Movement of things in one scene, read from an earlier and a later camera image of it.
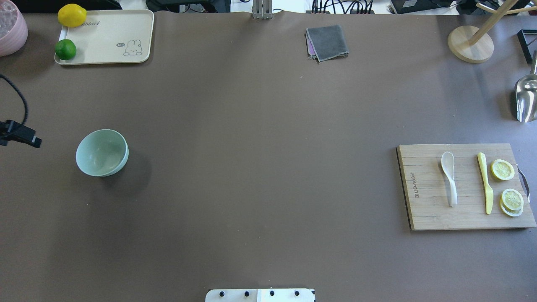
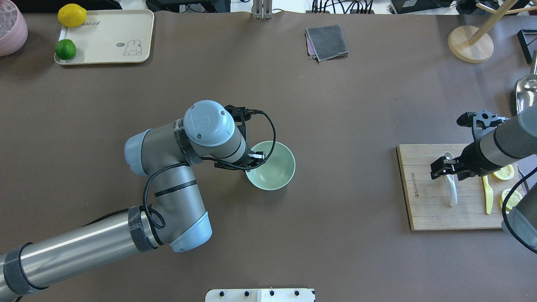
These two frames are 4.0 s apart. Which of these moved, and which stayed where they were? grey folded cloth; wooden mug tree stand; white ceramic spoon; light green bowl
Moved: light green bowl
Stayed: wooden mug tree stand; grey folded cloth; white ceramic spoon
